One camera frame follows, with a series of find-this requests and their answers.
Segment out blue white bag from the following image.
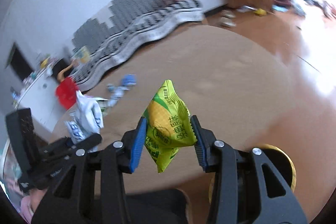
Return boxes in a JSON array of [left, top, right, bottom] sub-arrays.
[[64, 91, 104, 144]]

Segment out green yellow snack bag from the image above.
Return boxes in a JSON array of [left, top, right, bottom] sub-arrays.
[[143, 80, 197, 173]]

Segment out blue white patterned wrapper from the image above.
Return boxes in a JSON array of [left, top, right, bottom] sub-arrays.
[[106, 84, 129, 108]]

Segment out black gold trash bin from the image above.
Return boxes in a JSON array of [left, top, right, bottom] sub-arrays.
[[208, 143, 297, 204]]

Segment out white cabinet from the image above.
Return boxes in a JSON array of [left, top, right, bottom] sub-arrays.
[[17, 68, 66, 141]]

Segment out red plastic chair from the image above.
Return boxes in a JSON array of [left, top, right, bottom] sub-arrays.
[[56, 77, 79, 110]]

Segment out picture book on sofa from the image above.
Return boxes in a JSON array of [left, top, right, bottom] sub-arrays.
[[75, 46, 91, 64]]

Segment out slippers on floor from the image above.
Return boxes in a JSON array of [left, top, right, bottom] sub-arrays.
[[219, 10, 236, 27]]

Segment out yellow toy on floor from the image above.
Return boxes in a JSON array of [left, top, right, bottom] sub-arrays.
[[254, 8, 267, 17]]

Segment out black white striped sofa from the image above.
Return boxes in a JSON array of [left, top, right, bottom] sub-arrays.
[[71, 0, 205, 91]]

